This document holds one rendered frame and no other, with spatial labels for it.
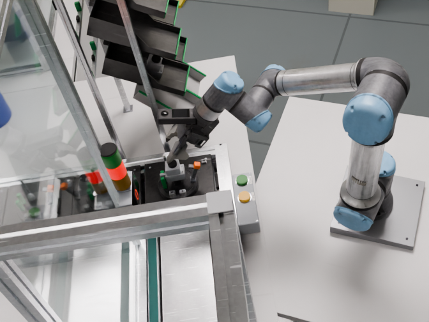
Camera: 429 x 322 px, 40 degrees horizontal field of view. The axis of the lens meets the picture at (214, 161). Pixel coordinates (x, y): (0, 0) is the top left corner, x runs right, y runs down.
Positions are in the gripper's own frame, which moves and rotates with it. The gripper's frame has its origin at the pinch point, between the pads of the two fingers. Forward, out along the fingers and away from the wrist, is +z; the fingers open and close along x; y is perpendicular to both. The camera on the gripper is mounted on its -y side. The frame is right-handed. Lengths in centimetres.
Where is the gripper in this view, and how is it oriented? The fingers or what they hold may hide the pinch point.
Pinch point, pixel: (166, 149)
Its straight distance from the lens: 187.1
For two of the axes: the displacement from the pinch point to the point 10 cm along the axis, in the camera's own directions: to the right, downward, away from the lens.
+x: -0.9, -7.7, 6.4
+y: 8.4, 2.9, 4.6
